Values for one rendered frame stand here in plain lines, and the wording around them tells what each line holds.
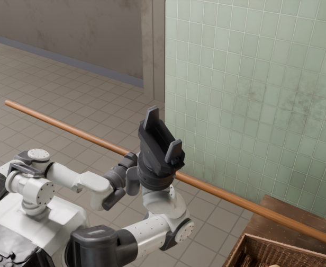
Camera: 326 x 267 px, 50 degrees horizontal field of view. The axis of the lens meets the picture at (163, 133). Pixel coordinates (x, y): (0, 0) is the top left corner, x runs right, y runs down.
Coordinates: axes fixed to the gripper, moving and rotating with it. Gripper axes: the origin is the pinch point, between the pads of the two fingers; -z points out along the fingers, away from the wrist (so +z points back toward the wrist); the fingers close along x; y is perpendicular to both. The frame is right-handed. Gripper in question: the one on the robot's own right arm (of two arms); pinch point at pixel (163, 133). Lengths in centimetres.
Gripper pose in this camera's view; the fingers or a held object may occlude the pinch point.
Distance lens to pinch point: 65.8
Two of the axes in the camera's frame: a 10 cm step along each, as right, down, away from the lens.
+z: -0.9, 5.2, 8.5
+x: -5.2, -7.5, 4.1
